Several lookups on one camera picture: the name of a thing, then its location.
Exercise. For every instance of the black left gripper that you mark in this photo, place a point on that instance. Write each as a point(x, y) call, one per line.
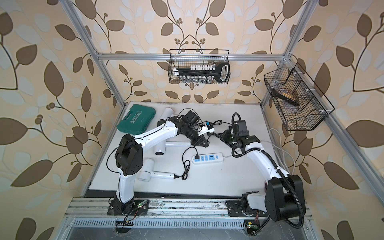
point(199, 141)

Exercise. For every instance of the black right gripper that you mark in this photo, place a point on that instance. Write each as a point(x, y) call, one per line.
point(226, 133)

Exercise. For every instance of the white blue power strip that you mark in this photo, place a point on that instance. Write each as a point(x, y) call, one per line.
point(208, 159)

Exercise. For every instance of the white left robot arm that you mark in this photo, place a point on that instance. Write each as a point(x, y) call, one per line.
point(129, 155)

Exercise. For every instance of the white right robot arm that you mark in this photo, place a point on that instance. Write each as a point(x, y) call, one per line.
point(283, 198)

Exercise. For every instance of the green plastic tool case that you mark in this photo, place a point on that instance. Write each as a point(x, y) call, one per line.
point(136, 120)

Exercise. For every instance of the black brush in basket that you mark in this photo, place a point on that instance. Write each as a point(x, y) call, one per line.
point(285, 97)

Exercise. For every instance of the black white socket set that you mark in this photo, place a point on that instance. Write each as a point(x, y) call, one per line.
point(211, 73)

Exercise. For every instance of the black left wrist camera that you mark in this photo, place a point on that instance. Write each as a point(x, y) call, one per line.
point(190, 118)

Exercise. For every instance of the black near dryer cord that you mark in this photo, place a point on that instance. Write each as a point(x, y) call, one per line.
point(186, 165)

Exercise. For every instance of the black wire basket right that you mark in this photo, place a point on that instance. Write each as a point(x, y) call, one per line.
point(314, 105)

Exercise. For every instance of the black wire basket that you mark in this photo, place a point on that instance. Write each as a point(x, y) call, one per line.
point(185, 57)
point(314, 105)

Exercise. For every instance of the black wire basket back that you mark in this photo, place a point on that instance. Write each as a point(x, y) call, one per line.
point(185, 57)

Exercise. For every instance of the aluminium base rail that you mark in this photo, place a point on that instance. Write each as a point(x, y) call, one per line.
point(163, 214)

